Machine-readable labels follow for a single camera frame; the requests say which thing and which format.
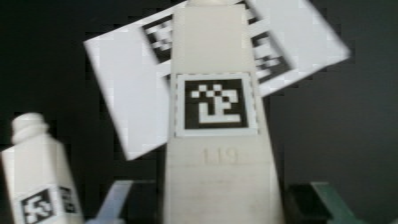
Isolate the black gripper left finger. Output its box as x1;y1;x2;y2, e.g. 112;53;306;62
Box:
88;180;160;224

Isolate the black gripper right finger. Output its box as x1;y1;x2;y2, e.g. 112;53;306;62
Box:
285;182;370;224

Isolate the fiducial marker sheet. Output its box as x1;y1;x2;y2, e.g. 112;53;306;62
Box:
84;0;350;160

